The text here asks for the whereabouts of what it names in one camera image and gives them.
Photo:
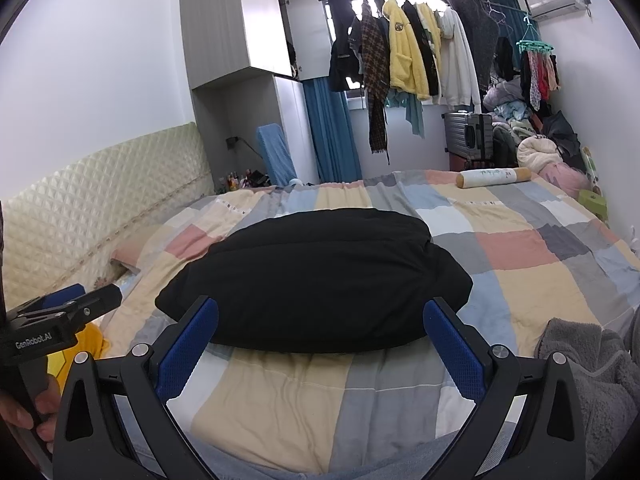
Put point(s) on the hanging small laundry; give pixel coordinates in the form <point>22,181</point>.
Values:
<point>540,77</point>

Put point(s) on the blue curtain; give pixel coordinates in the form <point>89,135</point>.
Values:
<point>332,130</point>

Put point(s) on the pink pillow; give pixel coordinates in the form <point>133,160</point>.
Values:
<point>137,250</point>

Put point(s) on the yellow fleece hoodie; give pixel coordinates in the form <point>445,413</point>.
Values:
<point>397,55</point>

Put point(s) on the yellow cloth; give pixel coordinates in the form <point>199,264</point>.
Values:
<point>80,350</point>

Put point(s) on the white hoodie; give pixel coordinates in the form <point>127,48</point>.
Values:
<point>457,65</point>

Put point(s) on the cream fleece bundle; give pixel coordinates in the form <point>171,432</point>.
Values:
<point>537,155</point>

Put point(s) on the cream quilted headboard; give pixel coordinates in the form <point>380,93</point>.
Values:
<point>90,200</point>

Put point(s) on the person's left hand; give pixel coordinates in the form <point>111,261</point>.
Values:
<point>50,407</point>

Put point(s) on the cluster of cosmetic bottles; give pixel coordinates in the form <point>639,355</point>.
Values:
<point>240,181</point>

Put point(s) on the dark grey coat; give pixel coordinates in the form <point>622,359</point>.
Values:
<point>477,30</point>

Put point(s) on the hanging black garment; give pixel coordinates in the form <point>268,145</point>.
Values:
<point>424,62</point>

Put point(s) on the black bag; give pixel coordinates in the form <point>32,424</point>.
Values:
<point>562,132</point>

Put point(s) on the silver suitcase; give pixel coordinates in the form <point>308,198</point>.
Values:
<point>467,140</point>

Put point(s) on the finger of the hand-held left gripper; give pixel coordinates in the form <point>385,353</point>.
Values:
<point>95,300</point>
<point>65,295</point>

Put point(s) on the brown plaid scarf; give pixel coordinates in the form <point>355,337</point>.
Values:
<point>376,75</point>

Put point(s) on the hanging black jacket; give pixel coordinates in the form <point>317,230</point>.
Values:
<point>342,45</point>

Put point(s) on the green stool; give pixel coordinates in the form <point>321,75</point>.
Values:
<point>595,205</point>

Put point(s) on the patchwork quilt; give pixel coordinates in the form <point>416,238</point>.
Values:
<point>525,260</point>

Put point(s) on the cream bolster pillow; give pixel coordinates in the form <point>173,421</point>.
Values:
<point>492,178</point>

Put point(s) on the grey wardrobe cabinet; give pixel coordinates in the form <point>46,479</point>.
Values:
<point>225,20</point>

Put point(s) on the black puffer jacket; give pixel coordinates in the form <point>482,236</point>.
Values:
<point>320,280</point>

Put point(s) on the pink plush cushion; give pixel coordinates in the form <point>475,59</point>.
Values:
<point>567,180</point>

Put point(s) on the teal hanging garment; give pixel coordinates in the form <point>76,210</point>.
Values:
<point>415,117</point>

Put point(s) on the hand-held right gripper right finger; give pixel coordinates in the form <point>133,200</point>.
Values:
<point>455,347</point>

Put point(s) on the grey fleece blanket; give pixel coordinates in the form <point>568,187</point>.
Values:
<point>600,390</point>

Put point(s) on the black wall plug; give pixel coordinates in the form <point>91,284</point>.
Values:
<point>232,142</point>

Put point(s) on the pile of clothes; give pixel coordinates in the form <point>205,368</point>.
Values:
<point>510,107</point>

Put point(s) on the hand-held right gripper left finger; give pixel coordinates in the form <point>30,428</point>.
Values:
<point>187,350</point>

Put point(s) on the green clip hanger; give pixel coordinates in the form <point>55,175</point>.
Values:
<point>535,46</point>

